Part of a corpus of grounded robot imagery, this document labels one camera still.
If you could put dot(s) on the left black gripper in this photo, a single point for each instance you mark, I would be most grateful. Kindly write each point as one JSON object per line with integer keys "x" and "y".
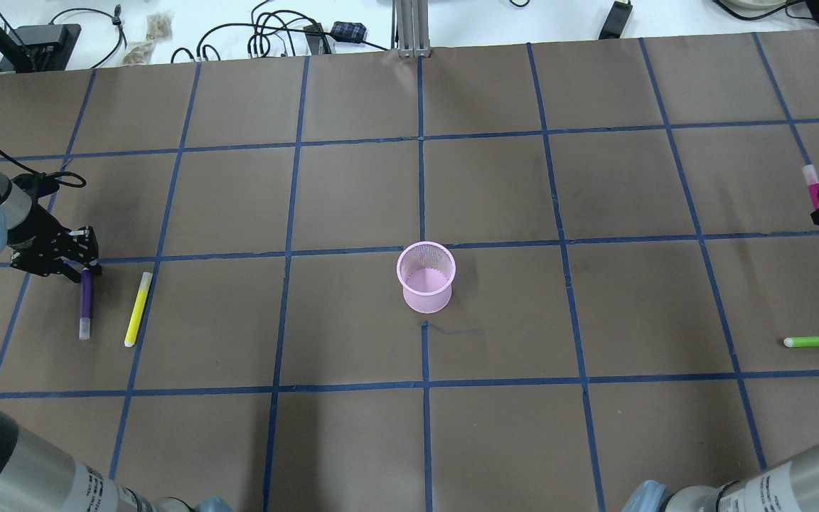
{"x": 38, "y": 237}

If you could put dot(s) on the purple marker pen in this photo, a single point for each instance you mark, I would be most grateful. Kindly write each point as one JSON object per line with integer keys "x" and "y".
{"x": 86, "y": 305}

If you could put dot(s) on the pink marker pen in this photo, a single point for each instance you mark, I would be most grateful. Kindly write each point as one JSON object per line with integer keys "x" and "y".
{"x": 812, "y": 184}

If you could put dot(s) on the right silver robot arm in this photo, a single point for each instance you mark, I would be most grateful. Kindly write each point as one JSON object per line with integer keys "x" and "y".
{"x": 790, "y": 486}

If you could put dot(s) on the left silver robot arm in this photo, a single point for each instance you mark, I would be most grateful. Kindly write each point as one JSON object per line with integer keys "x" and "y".
{"x": 35, "y": 475}

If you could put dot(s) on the pink mesh pen cup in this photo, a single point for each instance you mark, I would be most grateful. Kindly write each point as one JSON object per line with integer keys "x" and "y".
{"x": 426, "y": 271}

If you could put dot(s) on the yellow highlighter pen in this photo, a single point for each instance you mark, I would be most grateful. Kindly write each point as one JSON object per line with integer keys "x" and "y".
{"x": 138, "y": 310}

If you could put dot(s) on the small bag of parts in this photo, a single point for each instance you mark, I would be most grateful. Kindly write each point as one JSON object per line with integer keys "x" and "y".
{"x": 139, "y": 53}

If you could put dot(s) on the black power adapter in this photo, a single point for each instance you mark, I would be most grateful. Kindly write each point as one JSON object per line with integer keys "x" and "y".
{"x": 616, "y": 20}

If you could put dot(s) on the brown paper table mat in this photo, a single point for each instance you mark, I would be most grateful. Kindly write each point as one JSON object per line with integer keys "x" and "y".
{"x": 516, "y": 278}

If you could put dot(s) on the blue plaid pouch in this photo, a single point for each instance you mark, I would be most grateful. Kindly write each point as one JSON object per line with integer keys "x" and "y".
{"x": 348, "y": 32}

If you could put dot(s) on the black camera stand base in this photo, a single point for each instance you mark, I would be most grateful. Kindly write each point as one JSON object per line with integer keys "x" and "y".
{"x": 49, "y": 46}

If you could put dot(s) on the aluminium frame post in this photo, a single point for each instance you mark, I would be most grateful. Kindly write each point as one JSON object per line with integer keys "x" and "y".
{"x": 410, "y": 28}

